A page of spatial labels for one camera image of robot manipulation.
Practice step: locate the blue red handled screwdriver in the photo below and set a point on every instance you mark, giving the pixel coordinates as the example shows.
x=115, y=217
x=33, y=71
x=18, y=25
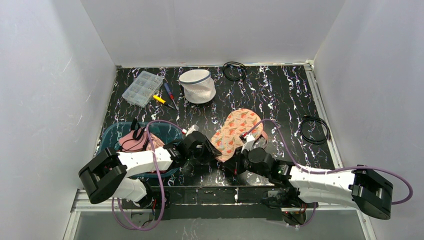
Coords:
x=170, y=94

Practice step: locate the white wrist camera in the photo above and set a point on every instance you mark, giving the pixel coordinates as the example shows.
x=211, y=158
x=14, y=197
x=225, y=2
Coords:
x=248, y=143
x=191, y=129

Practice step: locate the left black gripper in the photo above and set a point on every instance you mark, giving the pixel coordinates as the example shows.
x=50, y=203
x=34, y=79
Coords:
x=208, y=149

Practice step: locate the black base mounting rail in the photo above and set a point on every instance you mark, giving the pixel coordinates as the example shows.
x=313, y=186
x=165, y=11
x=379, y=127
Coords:
x=234, y=202

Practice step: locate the teal plastic bin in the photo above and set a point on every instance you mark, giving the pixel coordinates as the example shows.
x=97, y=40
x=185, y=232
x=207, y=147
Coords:
x=166, y=132

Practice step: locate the strawberry print mesh laundry bag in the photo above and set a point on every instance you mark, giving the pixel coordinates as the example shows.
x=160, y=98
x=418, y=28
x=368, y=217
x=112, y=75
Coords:
x=227, y=139

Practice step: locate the aluminium frame rail right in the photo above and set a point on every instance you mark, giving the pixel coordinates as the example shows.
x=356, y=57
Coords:
x=317, y=96

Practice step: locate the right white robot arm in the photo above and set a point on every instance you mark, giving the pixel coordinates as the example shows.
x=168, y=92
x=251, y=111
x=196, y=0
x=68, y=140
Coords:
x=363, y=189

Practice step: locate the clear plastic screw organizer box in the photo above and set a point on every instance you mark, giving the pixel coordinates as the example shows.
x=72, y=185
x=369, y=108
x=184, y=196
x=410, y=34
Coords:
x=141, y=91

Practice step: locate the yellow handled screwdriver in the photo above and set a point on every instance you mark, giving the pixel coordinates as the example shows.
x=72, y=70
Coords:
x=163, y=102

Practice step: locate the pink clothes in bin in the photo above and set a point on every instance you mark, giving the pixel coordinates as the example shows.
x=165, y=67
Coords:
x=137, y=139

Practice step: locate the white mesh laundry basket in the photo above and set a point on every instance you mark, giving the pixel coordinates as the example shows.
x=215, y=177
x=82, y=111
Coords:
x=198, y=86

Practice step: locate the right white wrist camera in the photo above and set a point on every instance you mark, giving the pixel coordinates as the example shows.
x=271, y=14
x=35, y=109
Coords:
x=248, y=143

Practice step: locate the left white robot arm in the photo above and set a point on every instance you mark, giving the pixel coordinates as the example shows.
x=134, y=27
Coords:
x=110, y=173

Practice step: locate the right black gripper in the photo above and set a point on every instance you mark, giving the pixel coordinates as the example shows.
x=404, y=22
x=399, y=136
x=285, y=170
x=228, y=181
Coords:
x=236, y=162

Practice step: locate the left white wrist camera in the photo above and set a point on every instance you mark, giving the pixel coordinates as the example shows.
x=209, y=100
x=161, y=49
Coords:
x=191, y=129

